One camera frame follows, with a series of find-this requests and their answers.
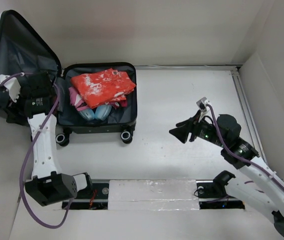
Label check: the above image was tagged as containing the black suitcase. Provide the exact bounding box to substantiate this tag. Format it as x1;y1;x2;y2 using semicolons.
0;9;138;147

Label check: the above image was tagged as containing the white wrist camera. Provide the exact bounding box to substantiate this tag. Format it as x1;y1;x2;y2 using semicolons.
0;72;23;103
196;97;210;112

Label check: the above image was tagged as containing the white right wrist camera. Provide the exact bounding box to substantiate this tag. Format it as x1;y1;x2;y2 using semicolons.
196;97;210;112

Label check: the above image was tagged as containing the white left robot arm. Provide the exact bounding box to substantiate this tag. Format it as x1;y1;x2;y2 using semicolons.
22;72;93;206

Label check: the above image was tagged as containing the red white garment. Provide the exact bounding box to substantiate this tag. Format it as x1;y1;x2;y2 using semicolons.
70;68;136;109

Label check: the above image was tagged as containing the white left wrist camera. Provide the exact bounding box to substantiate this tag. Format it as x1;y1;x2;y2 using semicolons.
0;72;23;103

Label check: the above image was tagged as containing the pink camouflage garment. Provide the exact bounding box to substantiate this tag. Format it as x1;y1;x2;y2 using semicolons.
68;86;128;112

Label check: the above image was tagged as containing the blue over-ear headphones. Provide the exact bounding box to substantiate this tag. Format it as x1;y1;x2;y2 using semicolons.
77;104;112;121

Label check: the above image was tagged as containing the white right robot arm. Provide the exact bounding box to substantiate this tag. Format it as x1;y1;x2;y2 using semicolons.
169;111;284;237

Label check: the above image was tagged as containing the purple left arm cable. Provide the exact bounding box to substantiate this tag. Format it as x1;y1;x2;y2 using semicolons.
0;72;75;229

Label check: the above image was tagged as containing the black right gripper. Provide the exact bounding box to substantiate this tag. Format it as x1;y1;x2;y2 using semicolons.
168;109;227;148

